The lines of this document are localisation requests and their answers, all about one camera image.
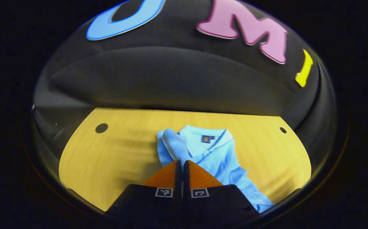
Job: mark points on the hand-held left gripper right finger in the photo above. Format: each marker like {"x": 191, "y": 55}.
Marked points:
{"x": 209, "y": 203}

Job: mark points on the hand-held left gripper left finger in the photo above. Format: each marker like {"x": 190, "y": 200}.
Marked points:
{"x": 158, "y": 203}

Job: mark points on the light blue T-shirt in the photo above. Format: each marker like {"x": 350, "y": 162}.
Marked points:
{"x": 215, "y": 159}

